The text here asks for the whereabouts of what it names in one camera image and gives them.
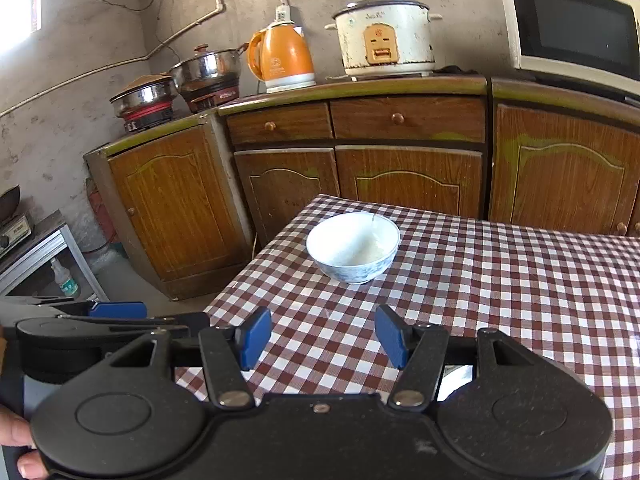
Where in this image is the red cylinder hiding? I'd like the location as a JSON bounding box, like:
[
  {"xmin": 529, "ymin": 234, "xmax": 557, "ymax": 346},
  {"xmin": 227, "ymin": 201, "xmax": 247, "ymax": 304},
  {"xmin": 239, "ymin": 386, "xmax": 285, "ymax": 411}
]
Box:
[{"xmin": 86, "ymin": 180, "xmax": 123, "ymax": 256}]

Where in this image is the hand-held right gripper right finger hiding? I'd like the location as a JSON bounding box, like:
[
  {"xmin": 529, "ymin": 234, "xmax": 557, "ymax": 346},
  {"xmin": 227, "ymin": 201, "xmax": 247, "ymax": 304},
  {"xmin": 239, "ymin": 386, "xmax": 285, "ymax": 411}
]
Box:
[{"xmin": 375, "ymin": 304, "xmax": 544, "ymax": 409}]

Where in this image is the metal shelf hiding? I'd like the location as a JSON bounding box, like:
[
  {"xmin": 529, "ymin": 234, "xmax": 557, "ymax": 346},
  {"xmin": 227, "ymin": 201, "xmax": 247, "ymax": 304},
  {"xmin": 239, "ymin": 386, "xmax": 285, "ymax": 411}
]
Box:
[{"xmin": 0, "ymin": 210, "xmax": 108, "ymax": 311}]

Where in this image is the steel pot with handle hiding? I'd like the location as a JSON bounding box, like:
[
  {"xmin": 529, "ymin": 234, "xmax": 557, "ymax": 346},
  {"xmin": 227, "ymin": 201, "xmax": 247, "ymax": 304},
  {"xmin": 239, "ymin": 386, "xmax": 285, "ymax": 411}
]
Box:
[{"xmin": 169, "ymin": 42, "xmax": 249, "ymax": 92}]

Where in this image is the cream microwave oven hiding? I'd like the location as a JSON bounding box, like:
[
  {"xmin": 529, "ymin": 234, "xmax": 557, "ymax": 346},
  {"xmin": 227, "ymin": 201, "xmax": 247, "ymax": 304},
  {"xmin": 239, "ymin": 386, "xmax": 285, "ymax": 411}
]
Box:
[{"xmin": 502, "ymin": 0, "xmax": 640, "ymax": 96}]

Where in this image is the white rice cooker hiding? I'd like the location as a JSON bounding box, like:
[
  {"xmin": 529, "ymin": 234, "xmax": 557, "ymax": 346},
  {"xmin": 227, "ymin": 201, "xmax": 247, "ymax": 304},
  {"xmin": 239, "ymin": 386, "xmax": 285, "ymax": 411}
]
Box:
[{"xmin": 324, "ymin": 0, "xmax": 444, "ymax": 82}]

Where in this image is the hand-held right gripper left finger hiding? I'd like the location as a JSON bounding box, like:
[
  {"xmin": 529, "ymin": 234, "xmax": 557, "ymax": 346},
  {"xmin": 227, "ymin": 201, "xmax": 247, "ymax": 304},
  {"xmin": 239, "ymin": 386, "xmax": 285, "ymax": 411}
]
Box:
[{"xmin": 107, "ymin": 306, "xmax": 273, "ymax": 409}]

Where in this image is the small blue patterned porcelain bowl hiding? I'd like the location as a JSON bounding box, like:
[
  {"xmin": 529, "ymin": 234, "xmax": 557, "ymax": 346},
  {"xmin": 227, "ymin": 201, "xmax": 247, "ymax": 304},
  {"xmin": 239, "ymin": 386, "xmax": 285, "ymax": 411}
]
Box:
[{"xmin": 306, "ymin": 211, "xmax": 401, "ymax": 285}]

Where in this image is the wooden cabinet with drawers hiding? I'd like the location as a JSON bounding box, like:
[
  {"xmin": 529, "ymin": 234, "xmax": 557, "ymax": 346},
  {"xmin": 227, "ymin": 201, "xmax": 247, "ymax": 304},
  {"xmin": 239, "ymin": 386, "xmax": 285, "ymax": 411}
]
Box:
[{"xmin": 218, "ymin": 77, "xmax": 490, "ymax": 248}]

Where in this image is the red white checked tablecloth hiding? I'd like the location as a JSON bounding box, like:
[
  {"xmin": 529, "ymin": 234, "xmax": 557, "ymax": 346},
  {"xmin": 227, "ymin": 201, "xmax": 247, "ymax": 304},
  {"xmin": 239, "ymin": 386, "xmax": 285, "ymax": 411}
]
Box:
[{"xmin": 175, "ymin": 194, "xmax": 640, "ymax": 480}]

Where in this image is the steel pot brown lid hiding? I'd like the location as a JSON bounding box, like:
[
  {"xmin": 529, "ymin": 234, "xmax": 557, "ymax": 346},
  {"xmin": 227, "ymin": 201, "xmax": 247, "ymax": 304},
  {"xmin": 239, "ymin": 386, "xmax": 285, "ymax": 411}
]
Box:
[{"xmin": 109, "ymin": 74, "xmax": 178, "ymax": 118}]

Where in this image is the bright window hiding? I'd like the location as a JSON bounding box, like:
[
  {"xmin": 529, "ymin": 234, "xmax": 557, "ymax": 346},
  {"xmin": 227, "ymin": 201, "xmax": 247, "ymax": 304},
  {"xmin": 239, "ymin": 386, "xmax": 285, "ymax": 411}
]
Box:
[{"xmin": 0, "ymin": 0, "xmax": 53, "ymax": 56}]

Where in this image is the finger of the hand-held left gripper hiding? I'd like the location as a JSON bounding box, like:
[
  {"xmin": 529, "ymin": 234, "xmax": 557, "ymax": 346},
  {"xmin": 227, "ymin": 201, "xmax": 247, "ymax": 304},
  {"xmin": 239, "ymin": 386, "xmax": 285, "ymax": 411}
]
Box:
[
  {"xmin": 60, "ymin": 301, "xmax": 148, "ymax": 320},
  {"xmin": 107, "ymin": 311, "xmax": 211, "ymax": 341}
]

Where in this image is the wooden single-door cabinet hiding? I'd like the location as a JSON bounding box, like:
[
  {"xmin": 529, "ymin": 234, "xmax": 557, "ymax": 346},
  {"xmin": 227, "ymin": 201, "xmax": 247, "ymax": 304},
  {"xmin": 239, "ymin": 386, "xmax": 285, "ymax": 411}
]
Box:
[{"xmin": 82, "ymin": 112, "xmax": 256, "ymax": 301}]

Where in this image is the white bottle green label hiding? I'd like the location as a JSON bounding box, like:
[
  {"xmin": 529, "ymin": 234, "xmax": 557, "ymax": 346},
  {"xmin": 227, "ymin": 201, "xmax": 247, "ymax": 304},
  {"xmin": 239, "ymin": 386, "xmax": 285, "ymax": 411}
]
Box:
[{"xmin": 50, "ymin": 258, "xmax": 81, "ymax": 298}]

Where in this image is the red electric hot plate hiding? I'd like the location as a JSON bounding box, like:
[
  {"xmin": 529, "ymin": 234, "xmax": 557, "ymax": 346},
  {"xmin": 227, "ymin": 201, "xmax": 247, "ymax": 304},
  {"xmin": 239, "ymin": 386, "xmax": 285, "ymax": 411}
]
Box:
[
  {"xmin": 120, "ymin": 102, "xmax": 176, "ymax": 133},
  {"xmin": 180, "ymin": 82, "xmax": 242, "ymax": 113}
]

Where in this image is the gas stove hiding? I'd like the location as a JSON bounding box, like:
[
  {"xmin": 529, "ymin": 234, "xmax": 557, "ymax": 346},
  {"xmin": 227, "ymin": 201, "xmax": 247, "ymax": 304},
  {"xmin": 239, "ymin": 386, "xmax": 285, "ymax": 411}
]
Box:
[{"xmin": 0, "ymin": 212, "xmax": 33, "ymax": 258}]

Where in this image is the dark wok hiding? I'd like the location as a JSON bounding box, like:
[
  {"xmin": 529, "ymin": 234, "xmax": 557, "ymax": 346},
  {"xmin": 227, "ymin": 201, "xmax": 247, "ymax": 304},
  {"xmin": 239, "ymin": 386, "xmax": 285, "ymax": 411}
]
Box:
[{"xmin": 0, "ymin": 185, "xmax": 22, "ymax": 223}]

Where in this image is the person's left hand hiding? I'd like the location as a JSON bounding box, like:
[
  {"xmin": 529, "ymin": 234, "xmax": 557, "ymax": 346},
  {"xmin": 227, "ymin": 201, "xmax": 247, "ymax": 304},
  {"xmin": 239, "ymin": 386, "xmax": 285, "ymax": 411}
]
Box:
[{"xmin": 0, "ymin": 402, "xmax": 47, "ymax": 480}]

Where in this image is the orange electric kettle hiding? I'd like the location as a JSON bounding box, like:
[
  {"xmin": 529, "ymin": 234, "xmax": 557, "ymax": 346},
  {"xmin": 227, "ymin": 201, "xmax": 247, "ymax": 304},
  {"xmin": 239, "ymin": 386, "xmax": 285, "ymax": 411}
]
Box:
[{"xmin": 247, "ymin": 21, "xmax": 317, "ymax": 94}]

